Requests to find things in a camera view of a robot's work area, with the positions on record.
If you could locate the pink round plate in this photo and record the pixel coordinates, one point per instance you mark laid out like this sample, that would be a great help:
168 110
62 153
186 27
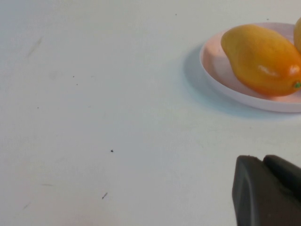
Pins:
215 63

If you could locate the orange mango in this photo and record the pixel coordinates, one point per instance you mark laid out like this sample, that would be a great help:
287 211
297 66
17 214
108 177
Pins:
258 58

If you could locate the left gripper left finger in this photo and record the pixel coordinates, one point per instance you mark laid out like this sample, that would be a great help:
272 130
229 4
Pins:
256 197

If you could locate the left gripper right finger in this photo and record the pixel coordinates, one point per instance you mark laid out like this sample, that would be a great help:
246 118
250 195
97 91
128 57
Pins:
287 176

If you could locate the yellow mango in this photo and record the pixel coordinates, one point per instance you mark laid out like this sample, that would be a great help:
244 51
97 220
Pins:
298 35

